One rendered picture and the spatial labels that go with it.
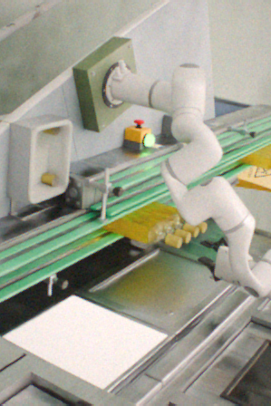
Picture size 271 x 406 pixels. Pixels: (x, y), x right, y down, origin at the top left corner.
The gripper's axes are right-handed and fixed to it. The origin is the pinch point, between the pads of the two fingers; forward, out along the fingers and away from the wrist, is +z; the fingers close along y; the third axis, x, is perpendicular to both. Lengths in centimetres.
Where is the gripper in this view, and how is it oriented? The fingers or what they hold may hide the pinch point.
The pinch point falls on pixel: (206, 252)
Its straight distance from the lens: 180.6
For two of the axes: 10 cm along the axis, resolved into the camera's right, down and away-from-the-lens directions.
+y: 0.9, -9.3, -3.7
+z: -6.7, -3.3, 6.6
